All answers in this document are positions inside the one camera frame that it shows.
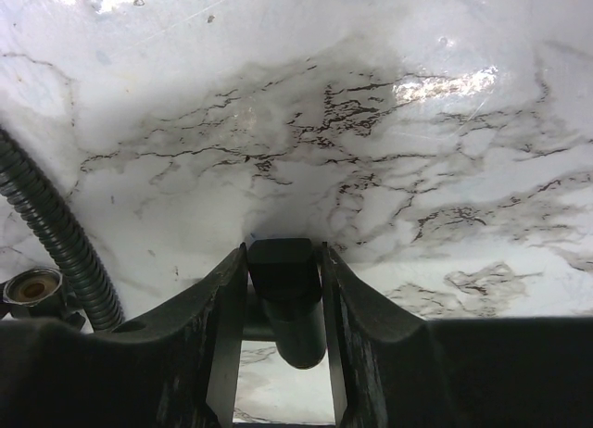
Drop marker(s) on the black T-shaped fitting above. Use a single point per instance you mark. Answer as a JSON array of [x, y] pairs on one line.
[[286, 280]]

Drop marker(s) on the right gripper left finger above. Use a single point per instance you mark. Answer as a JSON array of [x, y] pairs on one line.
[[174, 366]]

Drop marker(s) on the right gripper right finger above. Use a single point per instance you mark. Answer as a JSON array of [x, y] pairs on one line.
[[390, 368]]

